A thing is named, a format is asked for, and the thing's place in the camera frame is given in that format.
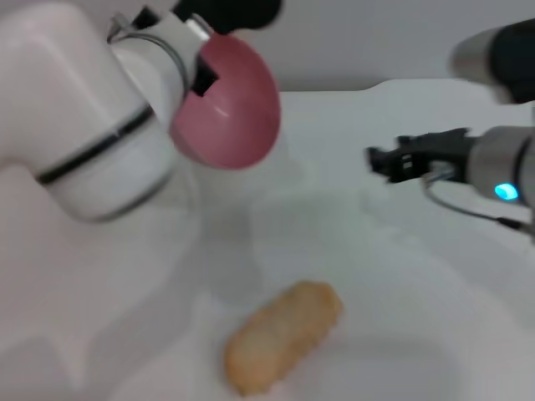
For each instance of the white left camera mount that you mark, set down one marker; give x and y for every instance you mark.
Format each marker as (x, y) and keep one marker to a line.
(184, 29)

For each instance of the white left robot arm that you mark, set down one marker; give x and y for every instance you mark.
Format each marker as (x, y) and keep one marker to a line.
(62, 104)

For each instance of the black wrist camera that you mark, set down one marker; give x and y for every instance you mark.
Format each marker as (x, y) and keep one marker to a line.
(510, 54)
(234, 12)

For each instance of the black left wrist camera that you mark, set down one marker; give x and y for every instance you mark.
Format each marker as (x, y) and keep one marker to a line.
(234, 12)

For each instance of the pink plastic bowl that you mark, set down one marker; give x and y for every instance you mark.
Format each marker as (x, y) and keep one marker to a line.
(238, 125)

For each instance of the ridged golden bread loaf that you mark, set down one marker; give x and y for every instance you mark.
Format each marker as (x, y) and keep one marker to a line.
(276, 338)

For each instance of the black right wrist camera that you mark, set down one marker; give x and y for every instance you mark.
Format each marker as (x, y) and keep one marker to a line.
(510, 54)

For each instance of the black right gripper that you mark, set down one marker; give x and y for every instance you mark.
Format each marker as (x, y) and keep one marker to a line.
(447, 154)

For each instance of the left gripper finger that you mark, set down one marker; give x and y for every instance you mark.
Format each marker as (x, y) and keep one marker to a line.
(205, 77)

